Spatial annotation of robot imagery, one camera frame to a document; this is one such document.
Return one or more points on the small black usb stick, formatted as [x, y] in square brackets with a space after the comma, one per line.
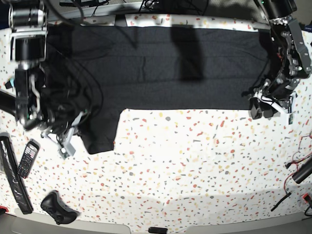
[157, 230]

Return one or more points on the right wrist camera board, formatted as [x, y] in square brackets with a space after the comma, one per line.
[66, 150]

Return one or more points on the long black bar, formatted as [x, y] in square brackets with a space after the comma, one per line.
[11, 171]

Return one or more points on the black curved plastic handle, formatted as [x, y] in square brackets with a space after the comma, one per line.
[7, 103]

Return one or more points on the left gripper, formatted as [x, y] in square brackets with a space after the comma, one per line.
[273, 97]

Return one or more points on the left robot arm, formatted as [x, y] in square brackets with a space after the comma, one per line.
[286, 33]

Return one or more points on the red clamp at edge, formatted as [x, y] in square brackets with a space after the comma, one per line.
[3, 210]

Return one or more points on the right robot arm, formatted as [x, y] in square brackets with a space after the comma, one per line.
[28, 20]

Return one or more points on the small red connector block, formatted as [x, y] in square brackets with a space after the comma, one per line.
[307, 199]

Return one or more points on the black game controller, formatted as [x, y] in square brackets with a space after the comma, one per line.
[60, 213]

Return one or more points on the black cylinder with wires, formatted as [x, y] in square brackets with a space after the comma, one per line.
[303, 172]

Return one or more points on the black T-shirt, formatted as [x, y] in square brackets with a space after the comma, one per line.
[109, 69]

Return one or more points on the terrazzo patterned table cloth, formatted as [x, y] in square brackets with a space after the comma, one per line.
[178, 168]

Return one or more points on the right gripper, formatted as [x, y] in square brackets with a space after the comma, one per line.
[59, 126]

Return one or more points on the black remote control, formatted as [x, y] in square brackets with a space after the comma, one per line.
[29, 155]

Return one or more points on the light blue highlighter pen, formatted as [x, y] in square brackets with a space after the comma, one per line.
[10, 83]

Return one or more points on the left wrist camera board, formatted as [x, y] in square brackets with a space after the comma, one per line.
[291, 118]

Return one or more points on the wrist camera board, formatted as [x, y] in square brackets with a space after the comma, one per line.
[291, 118]
[66, 150]

